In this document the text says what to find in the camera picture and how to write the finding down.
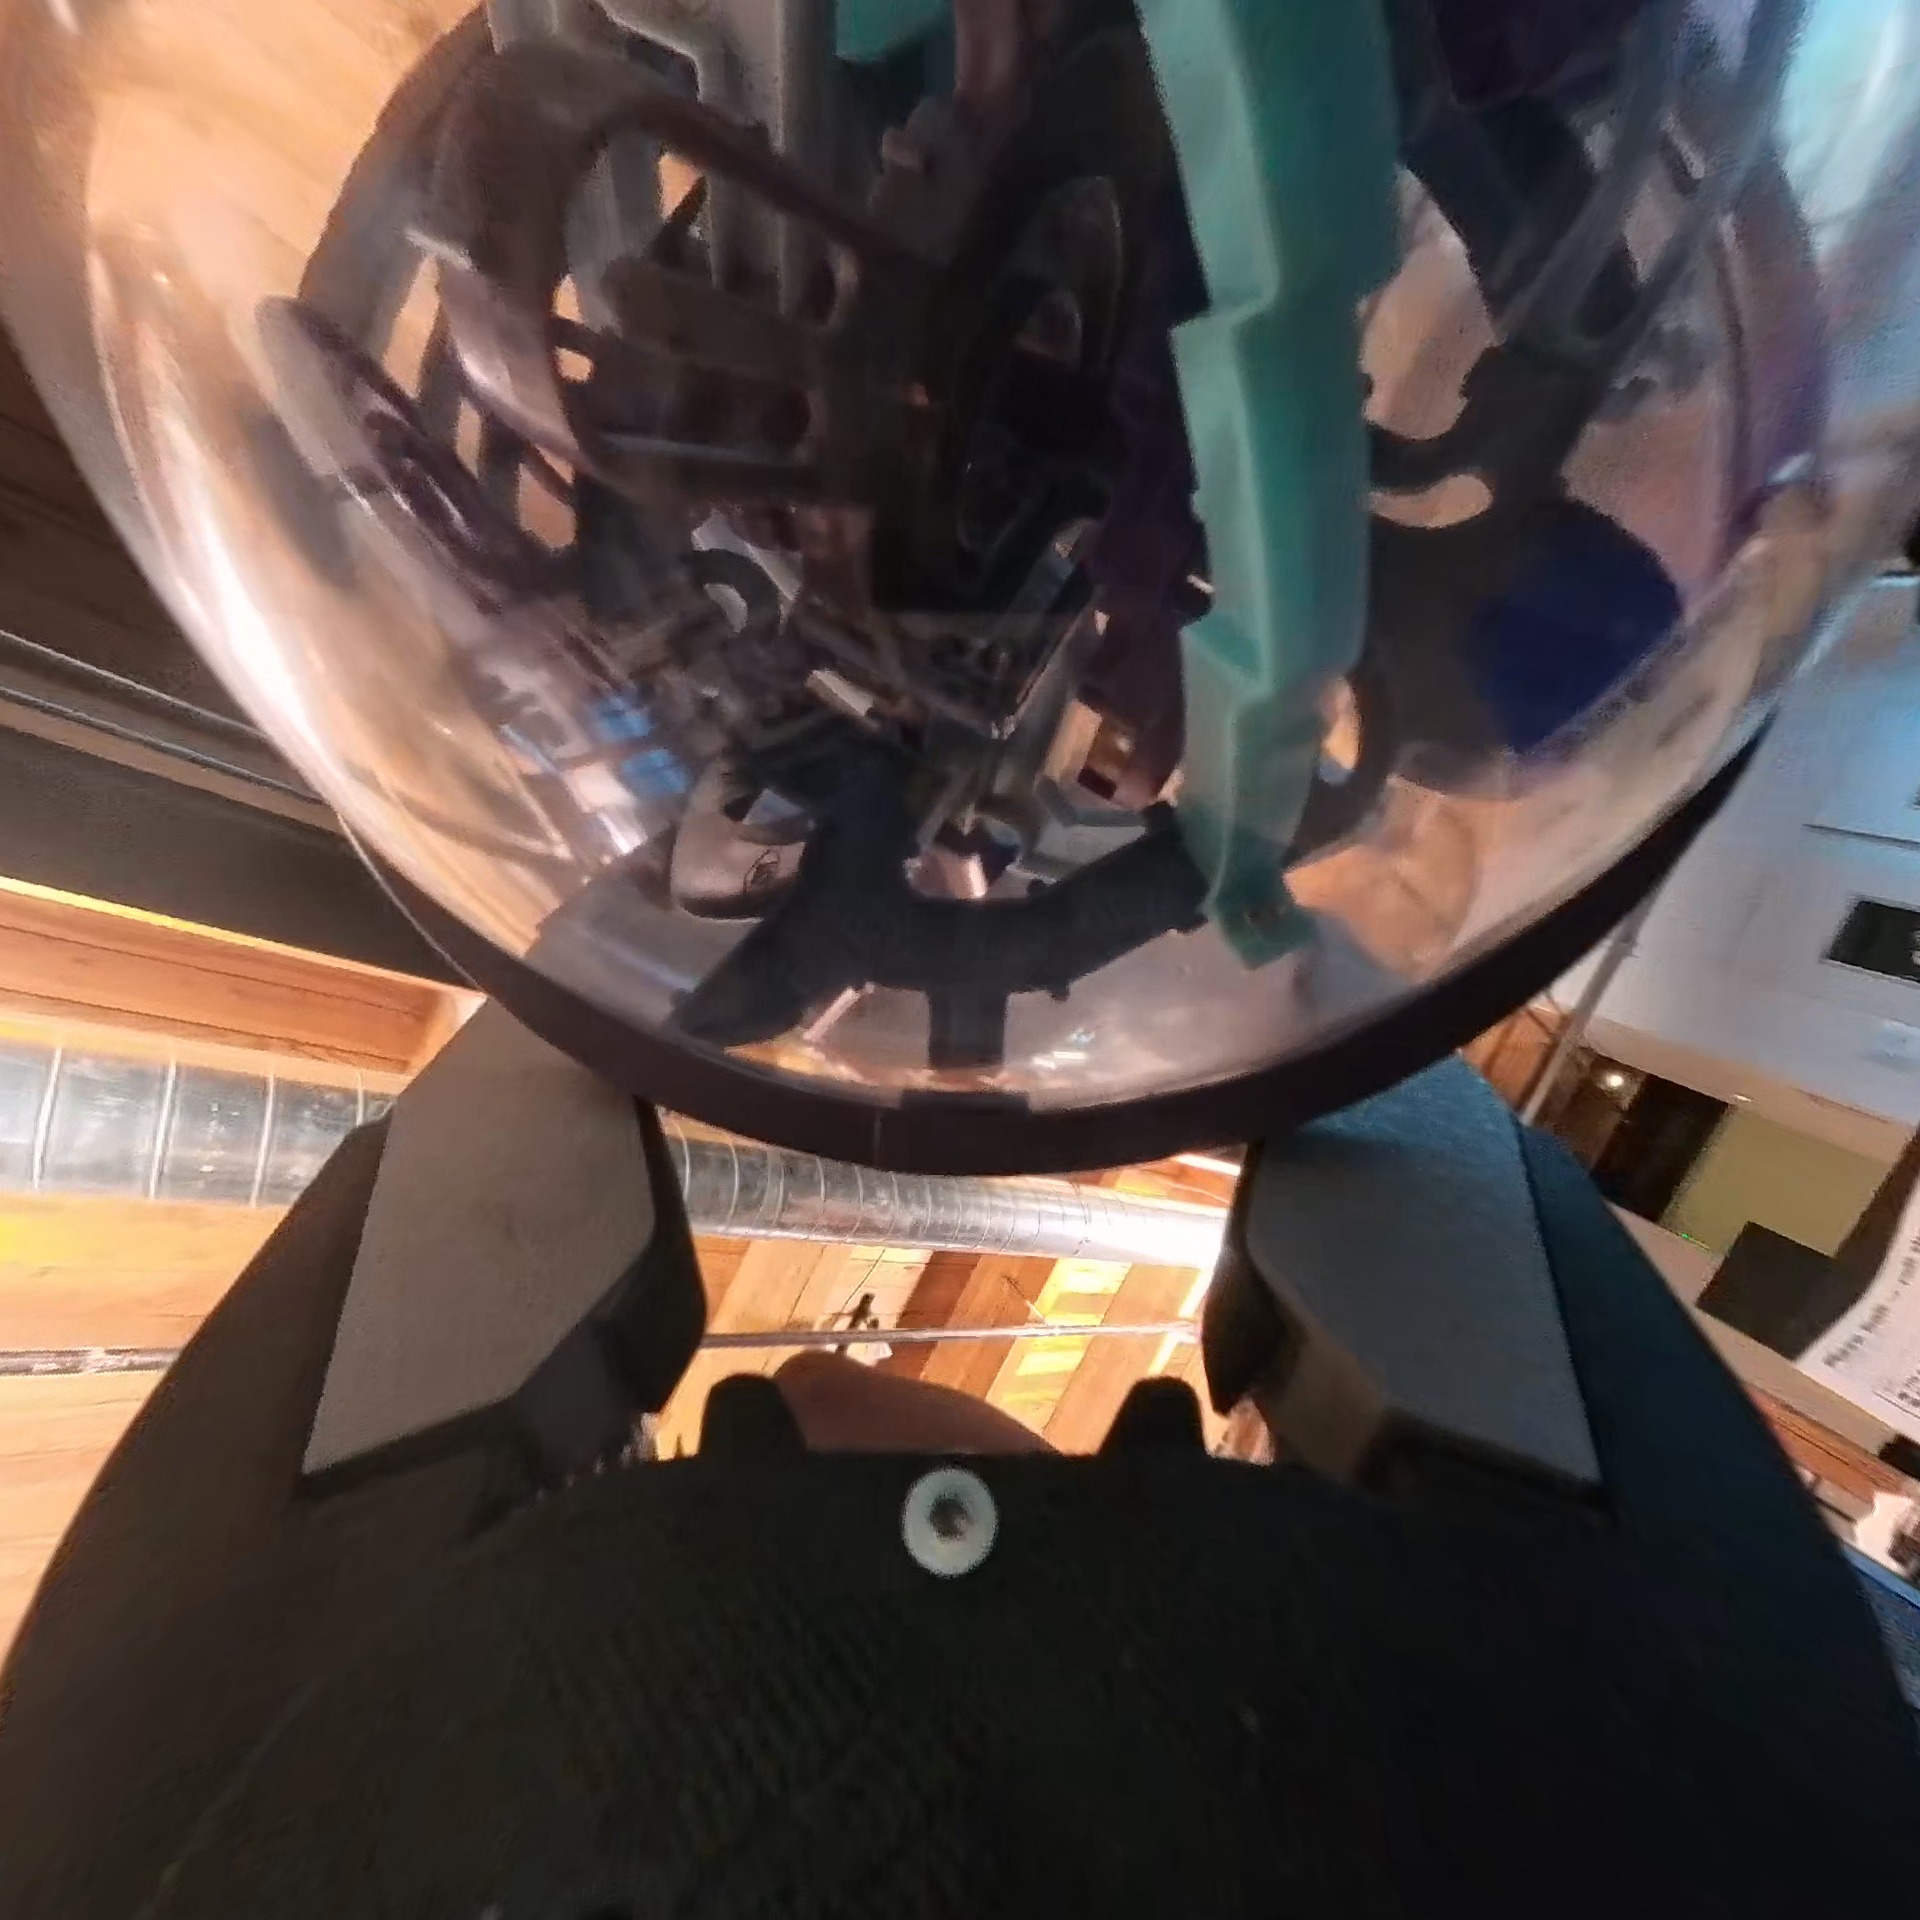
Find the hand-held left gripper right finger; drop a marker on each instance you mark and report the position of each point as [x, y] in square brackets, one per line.
[1395, 1275]

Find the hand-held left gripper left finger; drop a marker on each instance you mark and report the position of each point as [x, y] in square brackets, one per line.
[480, 1245]

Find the clear maze ball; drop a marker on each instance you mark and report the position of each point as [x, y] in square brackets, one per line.
[961, 495]

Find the thin metal rod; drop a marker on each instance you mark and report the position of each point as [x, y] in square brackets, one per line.
[930, 1332]

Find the white printed paper sheet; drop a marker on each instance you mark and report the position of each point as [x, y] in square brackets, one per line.
[1874, 1320]

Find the dark metal beam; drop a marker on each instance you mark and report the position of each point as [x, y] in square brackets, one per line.
[164, 811]

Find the silver ventilation duct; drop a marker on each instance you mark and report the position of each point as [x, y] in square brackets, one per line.
[900, 1200]

